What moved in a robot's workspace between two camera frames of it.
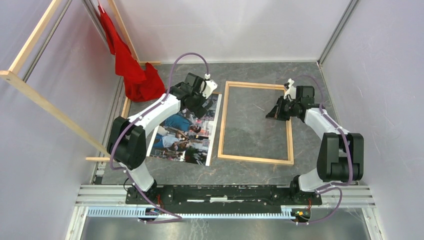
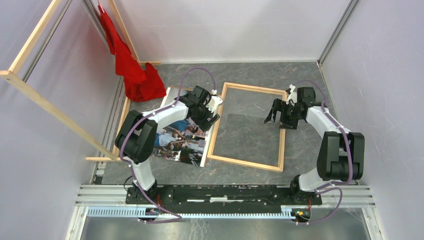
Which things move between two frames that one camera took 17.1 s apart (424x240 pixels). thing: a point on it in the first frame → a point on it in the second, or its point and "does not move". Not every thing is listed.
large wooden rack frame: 11,77 does not move
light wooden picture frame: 290,158 → 284,95
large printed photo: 185,137 does not move
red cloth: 143,83 does not move
